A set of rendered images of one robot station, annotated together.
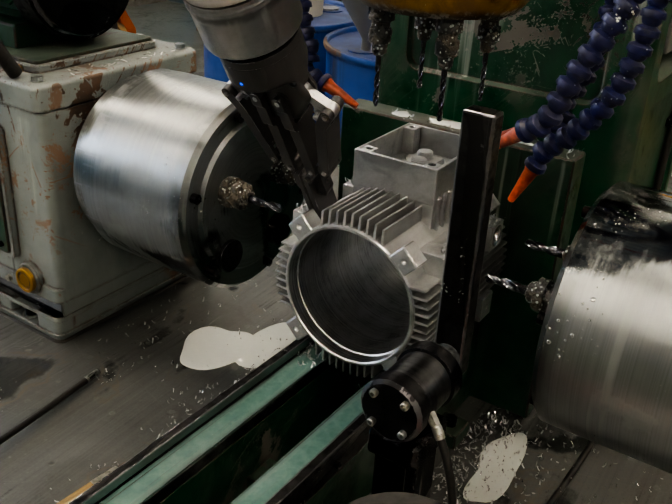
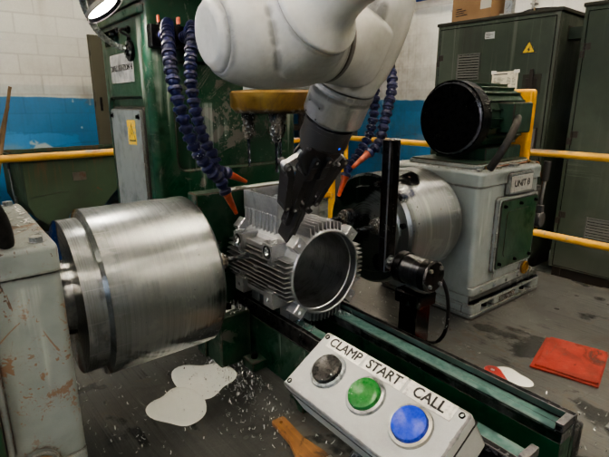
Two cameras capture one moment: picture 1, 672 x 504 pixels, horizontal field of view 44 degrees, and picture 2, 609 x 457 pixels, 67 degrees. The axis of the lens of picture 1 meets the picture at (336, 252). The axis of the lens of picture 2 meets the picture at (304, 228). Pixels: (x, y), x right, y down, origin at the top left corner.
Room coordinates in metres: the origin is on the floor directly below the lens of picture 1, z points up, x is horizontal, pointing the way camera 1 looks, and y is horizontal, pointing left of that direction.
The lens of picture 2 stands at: (0.52, 0.75, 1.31)
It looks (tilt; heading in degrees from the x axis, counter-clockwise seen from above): 15 degrees down; 289
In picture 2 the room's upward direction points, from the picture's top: straight up
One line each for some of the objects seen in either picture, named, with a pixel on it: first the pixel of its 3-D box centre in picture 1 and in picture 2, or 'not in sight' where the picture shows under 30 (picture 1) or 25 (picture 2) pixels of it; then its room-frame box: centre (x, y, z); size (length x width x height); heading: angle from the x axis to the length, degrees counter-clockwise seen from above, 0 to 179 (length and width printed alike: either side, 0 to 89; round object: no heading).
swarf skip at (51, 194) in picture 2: not in sight; (79, 190); (4.33, -3.01, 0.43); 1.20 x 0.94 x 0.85; 61
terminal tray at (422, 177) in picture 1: (418, 175); (281, 209); (0.86, -0.09, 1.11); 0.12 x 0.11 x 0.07; 148
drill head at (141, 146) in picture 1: (168, 166); (105, 287); (1.02, 0.23, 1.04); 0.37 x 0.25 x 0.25; 57
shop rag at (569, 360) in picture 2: not in sight; (569, 359); (0.28, -0.23, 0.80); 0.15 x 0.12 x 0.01; 71
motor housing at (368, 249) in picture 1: (394, 262); (293, 257); (0.83, -0.07, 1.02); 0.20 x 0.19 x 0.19; 148
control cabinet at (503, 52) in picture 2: not in sight; (495, 141); (0.30, -3.60, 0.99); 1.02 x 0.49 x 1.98; 149
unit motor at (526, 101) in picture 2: not in sight; (488, 163); (0.46, -0.59, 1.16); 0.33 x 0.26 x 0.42; 57
